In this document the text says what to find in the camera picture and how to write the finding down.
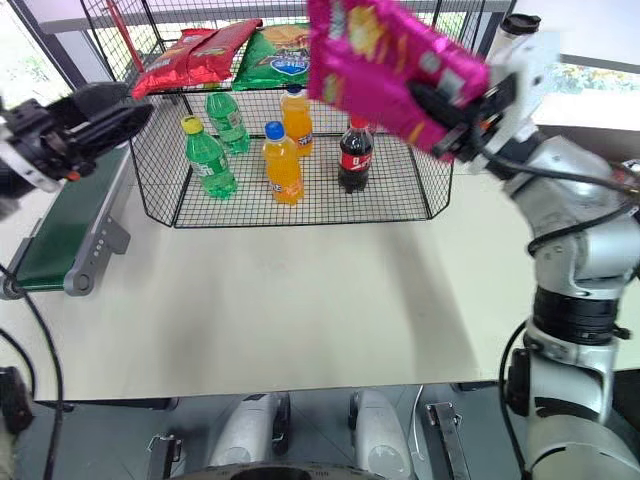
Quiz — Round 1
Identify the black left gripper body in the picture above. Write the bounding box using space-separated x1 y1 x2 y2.
6 98 97 182

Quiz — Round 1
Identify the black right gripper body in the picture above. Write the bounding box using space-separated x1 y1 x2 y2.
432 73 521 164

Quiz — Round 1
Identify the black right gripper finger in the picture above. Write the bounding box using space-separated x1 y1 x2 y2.
408 81 474 135

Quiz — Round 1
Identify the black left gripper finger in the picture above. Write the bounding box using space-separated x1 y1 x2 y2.
69 102 155 160
47 82 137 132

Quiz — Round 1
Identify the pink chip bag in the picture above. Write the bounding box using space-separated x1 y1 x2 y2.
305 0 491 163

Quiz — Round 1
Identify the green belt conveyor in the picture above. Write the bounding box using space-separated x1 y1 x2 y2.
0 142 133 297

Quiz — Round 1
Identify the red pole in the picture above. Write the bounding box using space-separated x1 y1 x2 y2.
105 0 147 72

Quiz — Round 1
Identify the red chip bag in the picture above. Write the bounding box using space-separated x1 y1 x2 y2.
185 18 264 87
131 28 222 101

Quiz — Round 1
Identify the cola bottle red cap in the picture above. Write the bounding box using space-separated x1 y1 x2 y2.
337 115 375 196

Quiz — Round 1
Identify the green bottle yellow cap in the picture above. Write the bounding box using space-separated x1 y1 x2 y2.
180 115 239 201

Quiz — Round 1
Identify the green chip bag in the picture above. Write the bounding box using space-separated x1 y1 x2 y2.
231 23 314 93

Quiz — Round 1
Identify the orange bottle blue cap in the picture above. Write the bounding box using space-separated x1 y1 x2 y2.
262 121 307 206

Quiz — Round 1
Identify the silver robot leg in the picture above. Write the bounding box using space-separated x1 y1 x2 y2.
206 391 292 470
348 388 415 480

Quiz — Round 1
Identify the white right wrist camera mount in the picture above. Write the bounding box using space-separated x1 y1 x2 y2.
485 30 562 157

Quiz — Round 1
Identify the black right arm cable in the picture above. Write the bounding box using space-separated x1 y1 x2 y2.
469 134 640 256

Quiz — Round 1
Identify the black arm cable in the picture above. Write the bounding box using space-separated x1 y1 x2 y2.
0 263 65 480
469 134 640 256

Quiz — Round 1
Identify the black wire rack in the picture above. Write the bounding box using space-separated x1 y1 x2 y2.
78 0 517 230

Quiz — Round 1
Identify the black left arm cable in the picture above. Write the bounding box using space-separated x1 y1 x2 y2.
0 263 65 480

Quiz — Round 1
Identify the white cable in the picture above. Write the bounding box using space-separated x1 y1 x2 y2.
406 383 427 467

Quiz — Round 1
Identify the metal table bracket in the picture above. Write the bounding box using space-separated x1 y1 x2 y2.
423 401 472 480
146 433 184 480

